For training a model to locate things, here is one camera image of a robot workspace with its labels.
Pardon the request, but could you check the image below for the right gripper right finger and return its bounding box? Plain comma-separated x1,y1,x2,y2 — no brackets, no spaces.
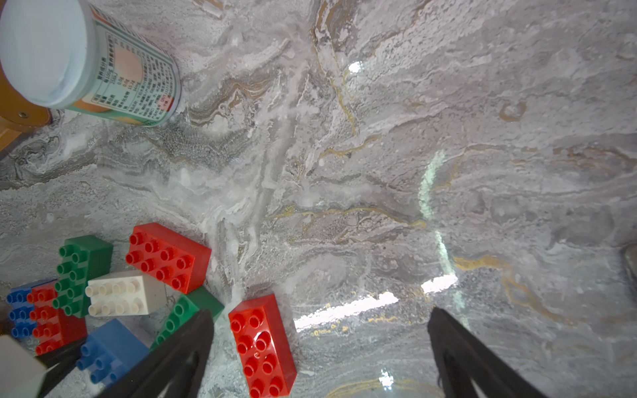
427,307,544,397

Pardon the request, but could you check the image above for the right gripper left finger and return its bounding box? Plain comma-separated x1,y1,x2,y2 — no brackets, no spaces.
100,309,214,397

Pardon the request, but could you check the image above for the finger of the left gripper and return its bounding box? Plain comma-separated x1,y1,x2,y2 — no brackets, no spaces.
36,338,85,398

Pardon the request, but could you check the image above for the light blue brick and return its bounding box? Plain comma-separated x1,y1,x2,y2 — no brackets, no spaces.
76,319,149,386

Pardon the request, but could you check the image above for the dark blue brick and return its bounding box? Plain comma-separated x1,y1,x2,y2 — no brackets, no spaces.
7,280,51,339

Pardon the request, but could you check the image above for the white brick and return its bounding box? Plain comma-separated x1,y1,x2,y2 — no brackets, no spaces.
85,270,168,317

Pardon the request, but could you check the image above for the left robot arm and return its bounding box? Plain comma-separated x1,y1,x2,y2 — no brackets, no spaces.
1,335,86,397

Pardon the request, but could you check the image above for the red brick centre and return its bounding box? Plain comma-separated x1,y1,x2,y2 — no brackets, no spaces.
28,281,87,356

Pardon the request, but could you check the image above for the red brick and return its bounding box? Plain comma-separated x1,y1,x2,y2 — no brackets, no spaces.
28,281,87,356
229,295,297,398
125,223,212,295

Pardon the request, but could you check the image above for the green brick lower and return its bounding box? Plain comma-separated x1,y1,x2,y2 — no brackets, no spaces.
150,286,224,351

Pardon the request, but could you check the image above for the green brick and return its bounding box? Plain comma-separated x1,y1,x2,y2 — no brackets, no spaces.
52,235,113,318
150,286,224,351

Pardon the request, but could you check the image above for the red brick far right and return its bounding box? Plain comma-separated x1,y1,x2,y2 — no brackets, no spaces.
229,295,297,398

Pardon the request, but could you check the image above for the red brick upper right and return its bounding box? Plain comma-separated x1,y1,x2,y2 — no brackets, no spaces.
125,223,212,295

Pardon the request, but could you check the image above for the green brick upper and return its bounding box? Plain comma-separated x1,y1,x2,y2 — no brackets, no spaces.
52,235,113,318

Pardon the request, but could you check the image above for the wooden three-tier shelf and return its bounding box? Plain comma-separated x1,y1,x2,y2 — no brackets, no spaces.
0,71,52,150

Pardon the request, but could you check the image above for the white lid green can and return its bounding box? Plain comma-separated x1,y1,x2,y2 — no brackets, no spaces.
1,1,182,127

